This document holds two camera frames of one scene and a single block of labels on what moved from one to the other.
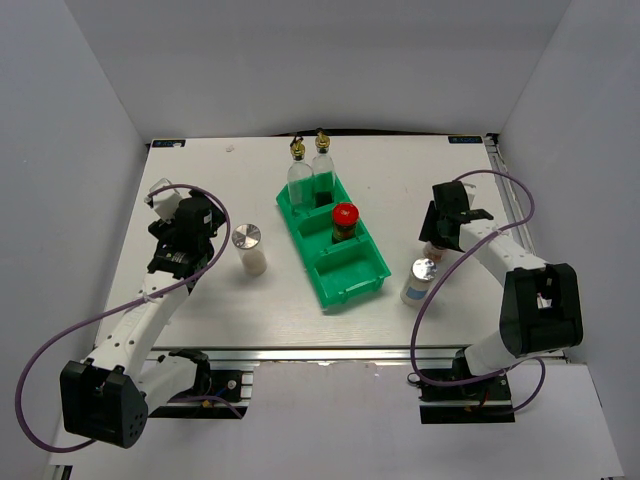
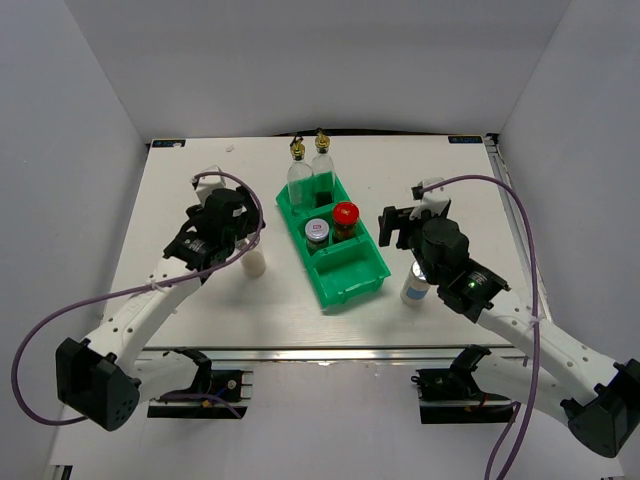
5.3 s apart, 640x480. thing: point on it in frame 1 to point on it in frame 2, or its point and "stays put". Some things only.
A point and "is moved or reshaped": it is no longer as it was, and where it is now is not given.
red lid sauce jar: x=345 y=218 stays put
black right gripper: x=429 y=230 to x=393 y=219
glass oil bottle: x=300 y=176 stays put
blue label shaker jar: x=415 y=289 stays put
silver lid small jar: x=434 y=253 is moved or reshaped
